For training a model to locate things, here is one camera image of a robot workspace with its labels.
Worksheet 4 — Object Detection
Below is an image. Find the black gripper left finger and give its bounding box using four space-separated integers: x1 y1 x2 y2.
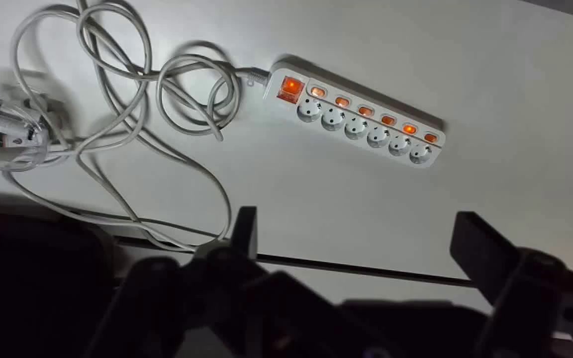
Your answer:
189 206 270 315

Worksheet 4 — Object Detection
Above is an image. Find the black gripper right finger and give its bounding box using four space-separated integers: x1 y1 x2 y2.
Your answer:
447 212 565 315

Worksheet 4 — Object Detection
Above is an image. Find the white six-socket power strip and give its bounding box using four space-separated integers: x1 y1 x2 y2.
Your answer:
260 55 447 172

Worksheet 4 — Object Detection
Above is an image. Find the white power strip cable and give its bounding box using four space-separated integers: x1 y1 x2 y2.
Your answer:
0 0 276 256

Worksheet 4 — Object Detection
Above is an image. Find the white power plug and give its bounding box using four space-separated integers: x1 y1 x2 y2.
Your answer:
0 94 58 170

